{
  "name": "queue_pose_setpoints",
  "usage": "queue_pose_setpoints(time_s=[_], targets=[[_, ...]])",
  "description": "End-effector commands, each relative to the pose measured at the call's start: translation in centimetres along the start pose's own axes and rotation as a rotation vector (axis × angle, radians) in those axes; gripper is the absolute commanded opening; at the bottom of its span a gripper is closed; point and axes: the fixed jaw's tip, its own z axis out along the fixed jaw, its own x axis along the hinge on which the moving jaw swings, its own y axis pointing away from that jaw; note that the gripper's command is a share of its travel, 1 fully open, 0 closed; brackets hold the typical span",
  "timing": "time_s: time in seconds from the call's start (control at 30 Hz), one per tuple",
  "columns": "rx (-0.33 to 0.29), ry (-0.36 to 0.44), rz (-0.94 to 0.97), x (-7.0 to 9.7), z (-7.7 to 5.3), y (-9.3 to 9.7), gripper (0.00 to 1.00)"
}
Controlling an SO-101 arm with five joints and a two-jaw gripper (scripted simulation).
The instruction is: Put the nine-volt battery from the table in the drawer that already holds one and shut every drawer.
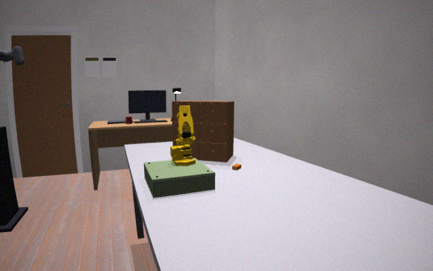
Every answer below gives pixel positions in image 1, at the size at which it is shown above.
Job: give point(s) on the dark brown chest of drawers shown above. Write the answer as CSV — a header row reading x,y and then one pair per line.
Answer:
x,y
229,129

